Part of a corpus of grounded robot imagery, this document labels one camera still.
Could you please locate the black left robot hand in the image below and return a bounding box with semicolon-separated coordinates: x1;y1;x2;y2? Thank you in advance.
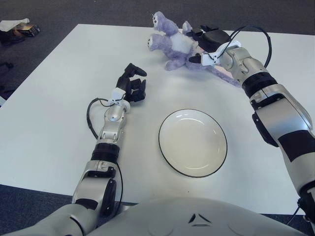
115;62;148;103

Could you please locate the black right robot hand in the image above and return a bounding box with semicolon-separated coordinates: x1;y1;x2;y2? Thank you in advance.
186;24;233;66

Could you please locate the purple plush bunny doll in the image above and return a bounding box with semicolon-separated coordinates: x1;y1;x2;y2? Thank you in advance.
147;11;241;88

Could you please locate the white plate with black rim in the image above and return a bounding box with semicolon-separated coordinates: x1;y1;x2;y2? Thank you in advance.
158;109;228;178

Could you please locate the white crumpled cloth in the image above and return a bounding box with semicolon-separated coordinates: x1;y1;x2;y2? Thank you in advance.
0;17;30;31

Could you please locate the grey robot torso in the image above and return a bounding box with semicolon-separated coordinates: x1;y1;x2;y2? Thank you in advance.
0;196;315;236

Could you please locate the white left wrist cable clip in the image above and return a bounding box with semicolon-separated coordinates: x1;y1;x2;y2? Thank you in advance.
110;88;126;103

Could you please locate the white wrist cable clip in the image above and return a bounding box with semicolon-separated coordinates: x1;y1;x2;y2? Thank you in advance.
200;40;241;67
110;88;126;103

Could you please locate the white right wrist cable clip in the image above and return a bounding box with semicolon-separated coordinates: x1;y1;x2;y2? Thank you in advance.
200;40;241;67

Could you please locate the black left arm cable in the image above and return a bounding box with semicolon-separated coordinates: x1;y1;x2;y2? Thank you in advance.
86;97;124;208

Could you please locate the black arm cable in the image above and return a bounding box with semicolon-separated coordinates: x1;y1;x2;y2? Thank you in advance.
86;97;124;208
222;24;273;67

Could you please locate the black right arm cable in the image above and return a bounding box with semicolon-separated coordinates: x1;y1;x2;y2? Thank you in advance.
222;24;273;67

